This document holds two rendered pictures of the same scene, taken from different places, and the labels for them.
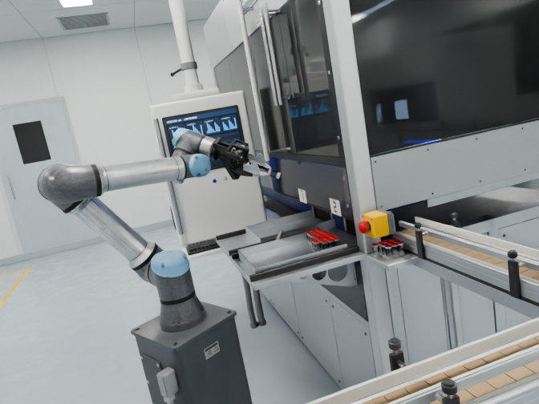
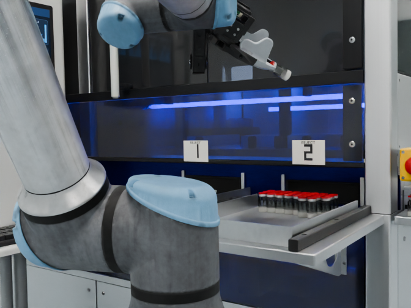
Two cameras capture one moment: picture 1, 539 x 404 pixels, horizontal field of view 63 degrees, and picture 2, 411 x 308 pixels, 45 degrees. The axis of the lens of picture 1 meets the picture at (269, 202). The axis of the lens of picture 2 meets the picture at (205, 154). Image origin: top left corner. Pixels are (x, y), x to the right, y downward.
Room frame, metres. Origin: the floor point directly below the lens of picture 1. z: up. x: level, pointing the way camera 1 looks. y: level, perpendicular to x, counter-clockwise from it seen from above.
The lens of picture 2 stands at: (0.84, 0.73, 1.08)
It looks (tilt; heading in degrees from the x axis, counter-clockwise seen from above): 3 degrees down; 320
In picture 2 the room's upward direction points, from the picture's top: 1 degrees counter-clockwise
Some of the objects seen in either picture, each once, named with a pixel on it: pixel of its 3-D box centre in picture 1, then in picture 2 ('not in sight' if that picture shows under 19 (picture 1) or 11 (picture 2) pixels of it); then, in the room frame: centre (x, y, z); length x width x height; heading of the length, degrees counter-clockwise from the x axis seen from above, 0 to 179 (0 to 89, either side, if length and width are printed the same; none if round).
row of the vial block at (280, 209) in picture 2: (317, 242); (293, 204); (1.58, -0.15, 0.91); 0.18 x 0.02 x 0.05; 15
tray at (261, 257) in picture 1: (290, 251); (270, 215); (1.56, -0.04, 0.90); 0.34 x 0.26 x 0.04; 105
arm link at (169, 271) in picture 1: (172, 273); (169, 227); (1.37, 0.35, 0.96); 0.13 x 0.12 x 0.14; 34
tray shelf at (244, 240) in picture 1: (287, 244); (215, 217); (1.73, -0.04, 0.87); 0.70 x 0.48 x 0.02; 15
